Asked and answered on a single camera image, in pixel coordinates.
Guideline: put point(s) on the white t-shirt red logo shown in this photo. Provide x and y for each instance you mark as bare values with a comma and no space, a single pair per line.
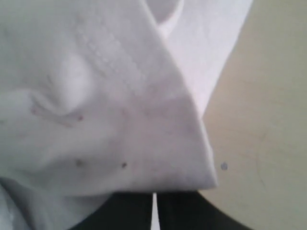
105,96

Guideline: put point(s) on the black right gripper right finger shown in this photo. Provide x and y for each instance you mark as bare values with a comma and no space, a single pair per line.
191,211

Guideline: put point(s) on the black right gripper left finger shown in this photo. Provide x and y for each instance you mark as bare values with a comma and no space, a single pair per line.
122,211

